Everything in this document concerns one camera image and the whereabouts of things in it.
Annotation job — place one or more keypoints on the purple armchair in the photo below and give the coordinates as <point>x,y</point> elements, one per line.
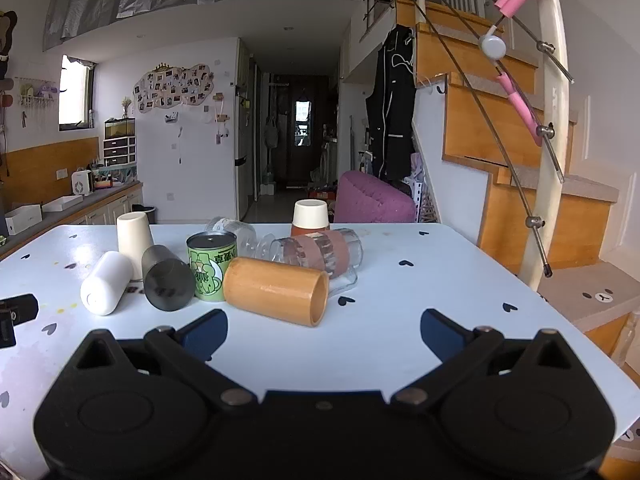
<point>372,202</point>

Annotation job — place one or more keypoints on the dark hallway door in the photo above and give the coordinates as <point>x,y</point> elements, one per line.
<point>302,135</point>

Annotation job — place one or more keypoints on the white perforated rack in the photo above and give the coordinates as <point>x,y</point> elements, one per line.
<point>422,195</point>

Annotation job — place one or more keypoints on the white open box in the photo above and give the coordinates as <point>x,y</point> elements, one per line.
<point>22,219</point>

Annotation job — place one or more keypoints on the white round disc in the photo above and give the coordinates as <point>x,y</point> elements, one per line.
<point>492,45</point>

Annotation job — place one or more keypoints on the photo collage board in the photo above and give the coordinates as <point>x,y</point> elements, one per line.
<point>172,87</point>

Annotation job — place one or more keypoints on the black cup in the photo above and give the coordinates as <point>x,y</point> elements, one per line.
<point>167,280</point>

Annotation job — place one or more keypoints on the cream tall cup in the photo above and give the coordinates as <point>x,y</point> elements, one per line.
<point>133,240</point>

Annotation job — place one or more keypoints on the white small appliance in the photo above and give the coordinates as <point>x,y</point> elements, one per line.
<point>82,183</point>

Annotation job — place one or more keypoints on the fish tank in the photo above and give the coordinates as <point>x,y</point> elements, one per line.
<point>120,129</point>

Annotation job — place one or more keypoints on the glass cup with brown sleeve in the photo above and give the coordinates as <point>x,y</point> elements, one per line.
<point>320,255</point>

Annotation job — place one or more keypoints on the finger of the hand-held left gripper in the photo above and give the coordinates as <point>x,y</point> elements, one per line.
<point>17,308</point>

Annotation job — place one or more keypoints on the clear plastic bottle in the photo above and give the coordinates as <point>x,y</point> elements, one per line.
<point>240,237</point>

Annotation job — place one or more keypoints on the white tray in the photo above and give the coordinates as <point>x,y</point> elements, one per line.
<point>62,203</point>

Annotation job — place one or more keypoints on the black jacket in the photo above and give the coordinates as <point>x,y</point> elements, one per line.
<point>392,110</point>

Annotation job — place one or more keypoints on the window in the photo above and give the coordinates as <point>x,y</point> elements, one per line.
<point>74,92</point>

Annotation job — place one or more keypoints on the metal stair railing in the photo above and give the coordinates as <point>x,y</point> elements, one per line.
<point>470,95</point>

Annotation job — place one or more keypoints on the kitchen counter cabinet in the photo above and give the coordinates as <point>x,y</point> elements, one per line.
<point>107,207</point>

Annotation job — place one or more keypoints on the cream railing post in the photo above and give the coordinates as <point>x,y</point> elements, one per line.
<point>552,110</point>

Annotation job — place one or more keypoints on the white plastic cup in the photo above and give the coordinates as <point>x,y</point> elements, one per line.
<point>106,281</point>

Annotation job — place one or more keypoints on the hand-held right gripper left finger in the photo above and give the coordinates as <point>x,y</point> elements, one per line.
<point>204,334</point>

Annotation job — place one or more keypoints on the wooden staircase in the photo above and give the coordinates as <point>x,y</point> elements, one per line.
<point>470,125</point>

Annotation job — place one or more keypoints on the white and brown paper cup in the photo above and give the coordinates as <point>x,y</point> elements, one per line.
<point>310,217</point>

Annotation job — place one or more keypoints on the wall hook organiser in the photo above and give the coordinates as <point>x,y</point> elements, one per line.
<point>35,97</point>

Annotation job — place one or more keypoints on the bamboo cup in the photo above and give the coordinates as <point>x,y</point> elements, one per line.
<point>272,287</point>

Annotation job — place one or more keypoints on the small drawer unit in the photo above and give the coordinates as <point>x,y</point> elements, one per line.
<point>120,152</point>

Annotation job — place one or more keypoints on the green printed can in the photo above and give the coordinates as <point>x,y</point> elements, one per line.
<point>210,270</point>

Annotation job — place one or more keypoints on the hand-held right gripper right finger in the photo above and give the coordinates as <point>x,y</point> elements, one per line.
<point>444,334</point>

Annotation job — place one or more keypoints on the hanging tote bag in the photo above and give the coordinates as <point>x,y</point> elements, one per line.
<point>272,135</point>

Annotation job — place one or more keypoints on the bear face stair mat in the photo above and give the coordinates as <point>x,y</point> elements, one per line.
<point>595,295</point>

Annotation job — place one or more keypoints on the black trash bin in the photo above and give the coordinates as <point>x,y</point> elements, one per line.
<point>145,213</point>

